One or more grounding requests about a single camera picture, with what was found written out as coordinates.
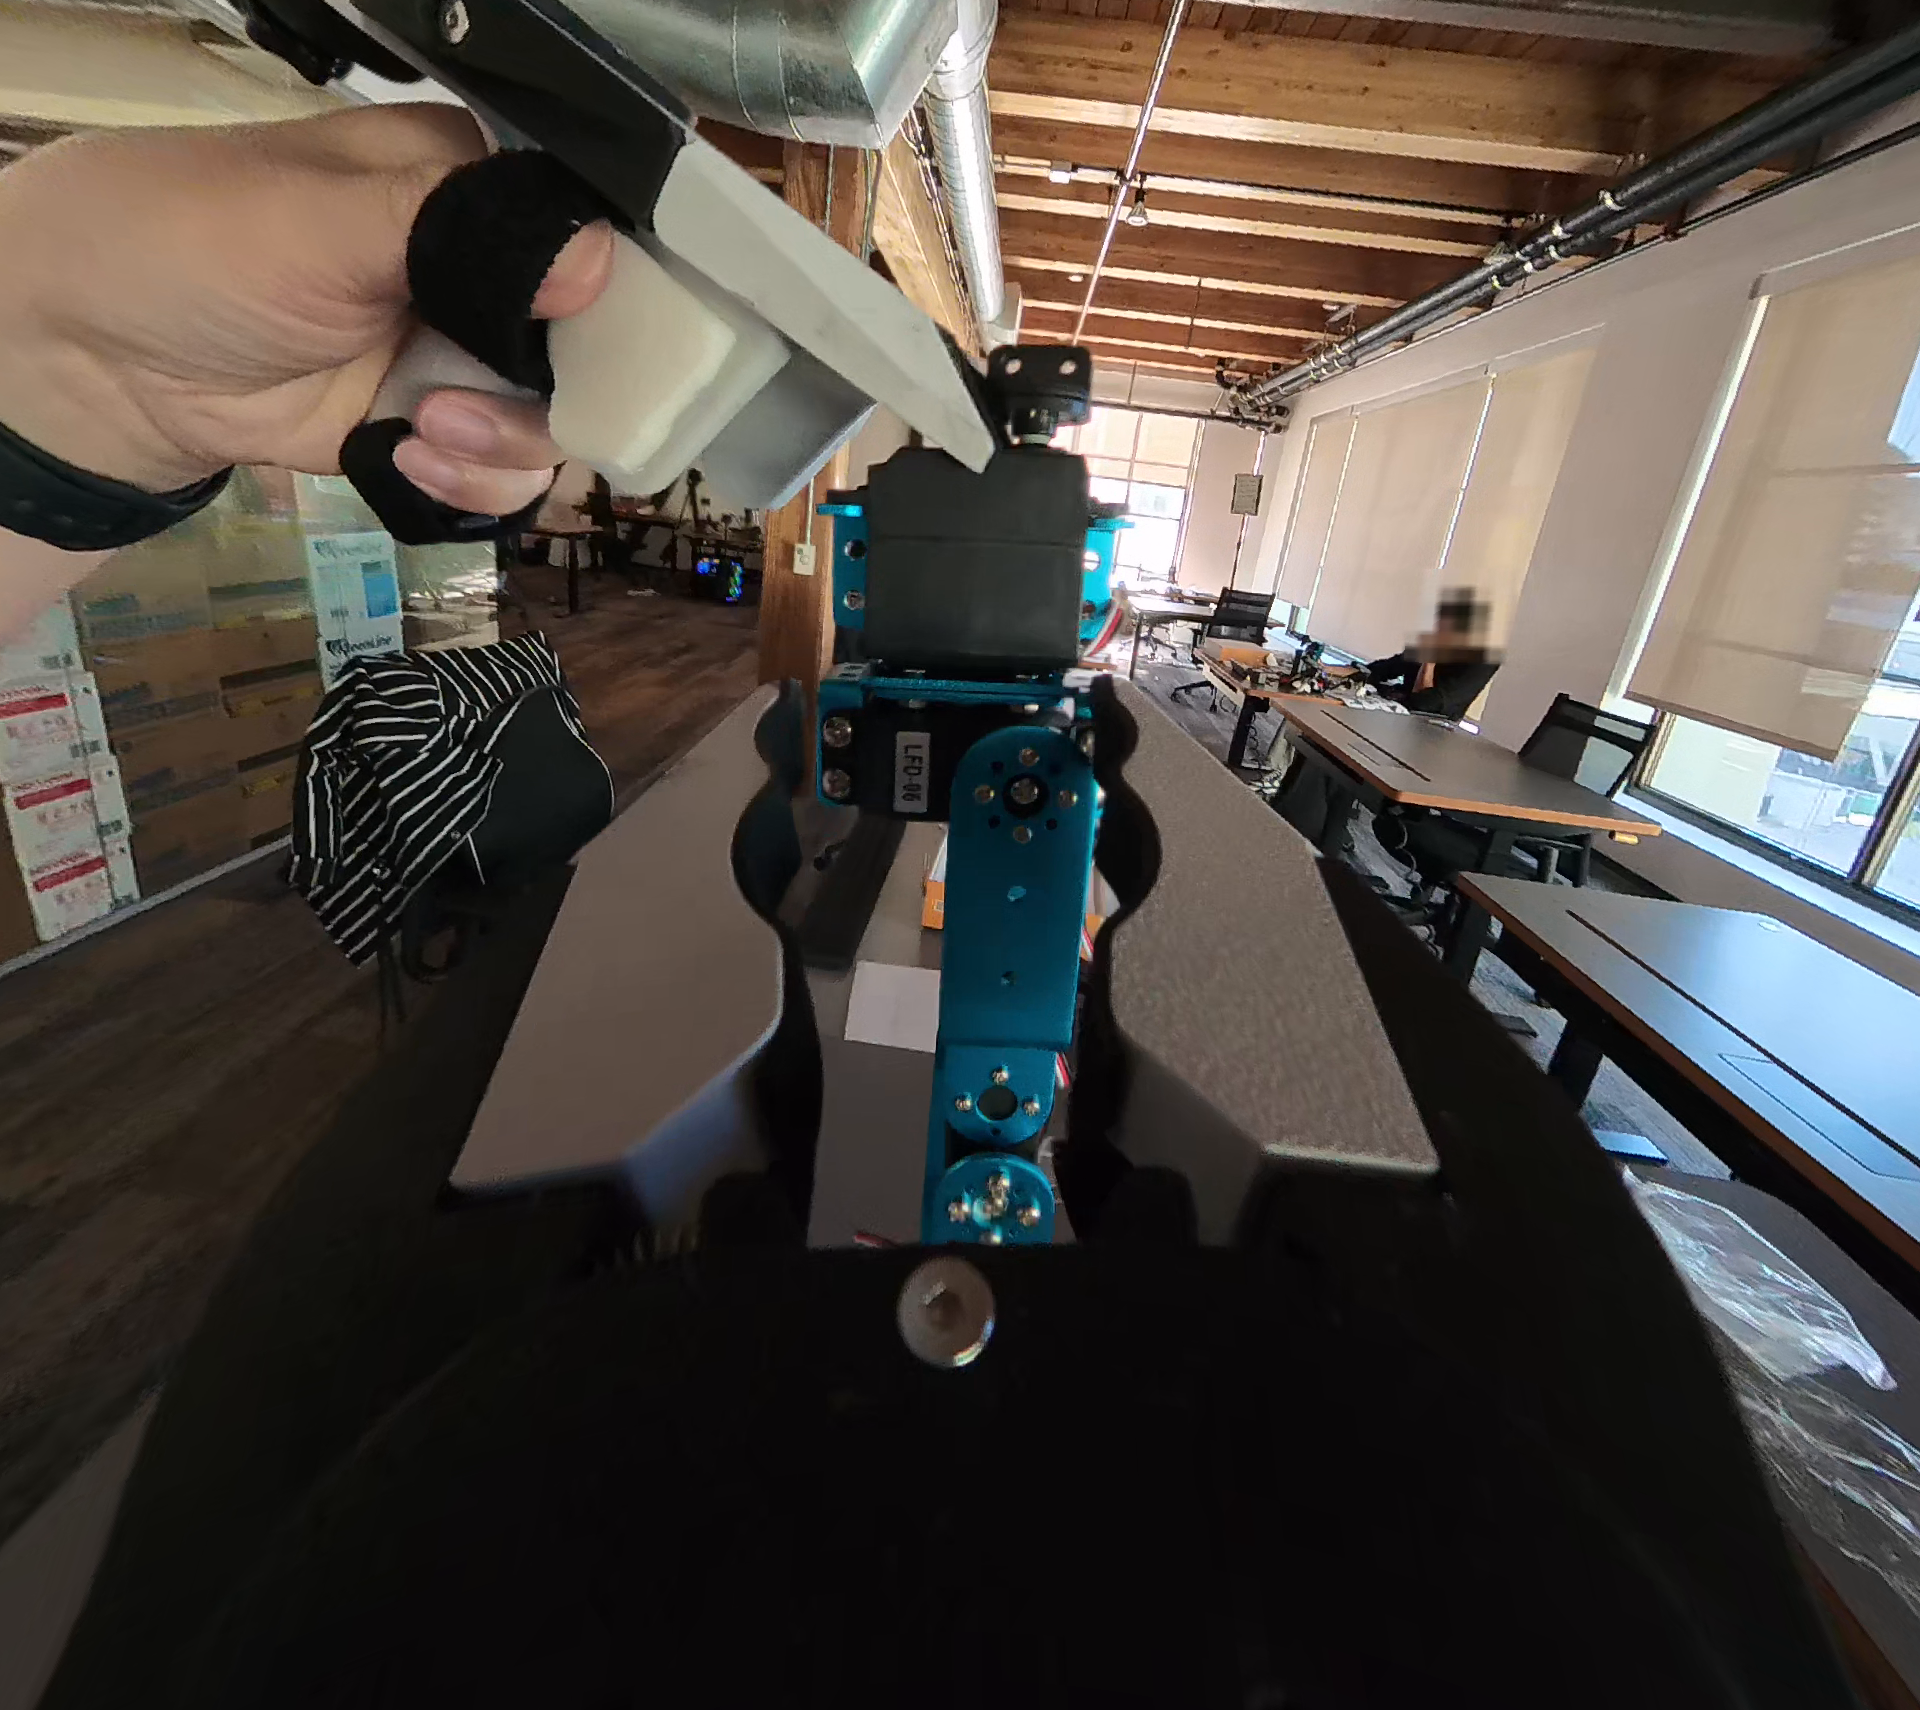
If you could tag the colourfully lit computer case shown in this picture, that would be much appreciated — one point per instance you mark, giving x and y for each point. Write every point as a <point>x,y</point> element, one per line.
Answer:
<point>728,579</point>

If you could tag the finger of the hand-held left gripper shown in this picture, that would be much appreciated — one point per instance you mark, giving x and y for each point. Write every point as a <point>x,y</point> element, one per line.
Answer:
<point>810,301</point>

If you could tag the orange box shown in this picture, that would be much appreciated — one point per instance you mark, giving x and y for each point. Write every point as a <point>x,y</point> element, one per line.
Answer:
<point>938,909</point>

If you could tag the stack of cardboard boxes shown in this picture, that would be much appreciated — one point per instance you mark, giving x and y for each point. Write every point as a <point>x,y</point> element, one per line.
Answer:
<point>151,720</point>

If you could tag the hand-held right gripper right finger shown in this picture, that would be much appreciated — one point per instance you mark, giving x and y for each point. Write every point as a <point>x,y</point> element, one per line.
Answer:
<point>1261,990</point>

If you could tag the black servo motor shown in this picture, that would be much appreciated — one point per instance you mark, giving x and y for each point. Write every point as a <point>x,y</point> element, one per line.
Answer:
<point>975,555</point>

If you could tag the large window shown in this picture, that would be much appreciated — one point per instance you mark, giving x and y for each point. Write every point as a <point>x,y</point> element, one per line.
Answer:
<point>1801,795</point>

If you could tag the white paper sheet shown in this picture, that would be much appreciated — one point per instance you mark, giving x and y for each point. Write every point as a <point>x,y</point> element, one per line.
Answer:
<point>893,1005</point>

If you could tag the beige roller blind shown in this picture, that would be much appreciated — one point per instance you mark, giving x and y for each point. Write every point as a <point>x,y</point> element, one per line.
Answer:
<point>1784,541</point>
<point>1410,494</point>

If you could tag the person's left forearm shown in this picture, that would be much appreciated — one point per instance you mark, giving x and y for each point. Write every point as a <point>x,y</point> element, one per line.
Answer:
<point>31,584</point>

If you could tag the person's left hand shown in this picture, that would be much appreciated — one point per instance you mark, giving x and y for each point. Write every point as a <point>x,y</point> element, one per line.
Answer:
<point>194,284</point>

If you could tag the crumpled clear plastic wrap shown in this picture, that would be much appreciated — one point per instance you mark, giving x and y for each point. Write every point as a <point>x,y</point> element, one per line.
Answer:
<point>1770,1290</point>

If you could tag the distant grid window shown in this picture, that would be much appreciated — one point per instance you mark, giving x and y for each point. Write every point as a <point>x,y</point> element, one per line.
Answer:
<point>1201,511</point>

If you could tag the orange-edged office desk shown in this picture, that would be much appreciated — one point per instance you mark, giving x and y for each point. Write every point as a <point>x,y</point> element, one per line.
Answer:
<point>1441,759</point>

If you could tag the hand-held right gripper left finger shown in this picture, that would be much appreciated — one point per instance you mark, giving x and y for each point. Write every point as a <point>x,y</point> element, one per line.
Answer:
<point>630,974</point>

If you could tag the blue toy robot arm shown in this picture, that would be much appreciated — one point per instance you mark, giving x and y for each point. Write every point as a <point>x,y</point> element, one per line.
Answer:
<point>1013,930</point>

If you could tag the black office chair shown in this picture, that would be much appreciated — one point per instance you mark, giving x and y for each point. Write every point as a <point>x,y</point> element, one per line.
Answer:
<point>1238,623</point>
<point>1575,751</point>

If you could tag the grey office desk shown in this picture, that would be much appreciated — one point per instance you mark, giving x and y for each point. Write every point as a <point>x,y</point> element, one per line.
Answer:
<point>1725,1005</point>

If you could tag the black wristwatch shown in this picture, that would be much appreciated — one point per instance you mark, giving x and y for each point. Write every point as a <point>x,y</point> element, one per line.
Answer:
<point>91,511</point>

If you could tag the black white striped bag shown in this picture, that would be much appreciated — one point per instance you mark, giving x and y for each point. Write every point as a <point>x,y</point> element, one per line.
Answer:
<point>404,751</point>

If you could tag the black ceiling pipes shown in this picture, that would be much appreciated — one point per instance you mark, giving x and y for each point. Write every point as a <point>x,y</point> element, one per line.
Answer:
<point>1651,182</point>

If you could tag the silver air duct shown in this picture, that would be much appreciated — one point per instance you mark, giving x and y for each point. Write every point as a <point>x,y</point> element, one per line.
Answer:
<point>841,44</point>

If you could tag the metal ceiling rod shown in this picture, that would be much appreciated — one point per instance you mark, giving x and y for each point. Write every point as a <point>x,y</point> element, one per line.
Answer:
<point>1162,61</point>

